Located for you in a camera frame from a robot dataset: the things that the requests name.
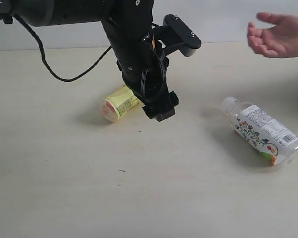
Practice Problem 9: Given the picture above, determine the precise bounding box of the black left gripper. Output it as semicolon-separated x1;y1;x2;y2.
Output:
101;14;179;122

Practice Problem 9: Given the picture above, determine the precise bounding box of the yellow bottle red cap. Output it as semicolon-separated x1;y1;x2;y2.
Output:
100;85;141;123

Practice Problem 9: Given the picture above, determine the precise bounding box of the clear bottle floral label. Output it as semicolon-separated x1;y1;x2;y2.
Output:
221;97;298;166

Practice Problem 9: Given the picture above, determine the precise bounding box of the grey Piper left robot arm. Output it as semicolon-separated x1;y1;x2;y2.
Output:
0;0;179;121

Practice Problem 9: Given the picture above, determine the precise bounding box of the person's open bare hand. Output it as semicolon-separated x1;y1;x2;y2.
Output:
247;12;298;58

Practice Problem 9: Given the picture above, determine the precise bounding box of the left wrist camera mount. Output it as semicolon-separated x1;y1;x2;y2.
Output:
153;14;202;57

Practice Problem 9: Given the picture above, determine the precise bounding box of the black cable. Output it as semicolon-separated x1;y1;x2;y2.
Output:
0;14;112;82

